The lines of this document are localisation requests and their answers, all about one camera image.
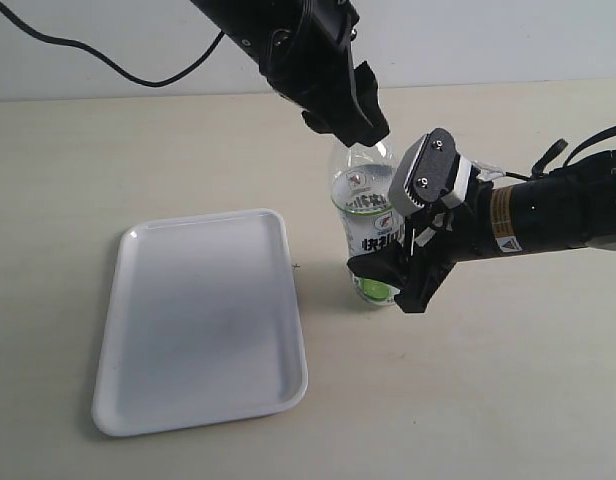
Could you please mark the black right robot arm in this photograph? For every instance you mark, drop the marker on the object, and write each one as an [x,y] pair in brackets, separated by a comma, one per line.
[568,209]

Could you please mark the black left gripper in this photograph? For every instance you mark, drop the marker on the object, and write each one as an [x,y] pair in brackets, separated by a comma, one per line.
[307,59]

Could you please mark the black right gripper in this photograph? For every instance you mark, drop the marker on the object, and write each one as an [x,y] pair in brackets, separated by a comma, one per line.
[439,237]

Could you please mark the white plastic tray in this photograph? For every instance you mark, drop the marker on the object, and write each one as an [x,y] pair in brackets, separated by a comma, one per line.
[202,326]

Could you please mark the clear plastic drink bottle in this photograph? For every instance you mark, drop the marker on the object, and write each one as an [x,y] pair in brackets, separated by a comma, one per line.
[359,180]

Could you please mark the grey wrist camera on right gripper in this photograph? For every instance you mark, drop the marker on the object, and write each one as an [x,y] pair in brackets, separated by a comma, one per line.
[431,171]

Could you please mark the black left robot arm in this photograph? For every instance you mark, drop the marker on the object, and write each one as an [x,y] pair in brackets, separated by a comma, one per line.
[243,22]

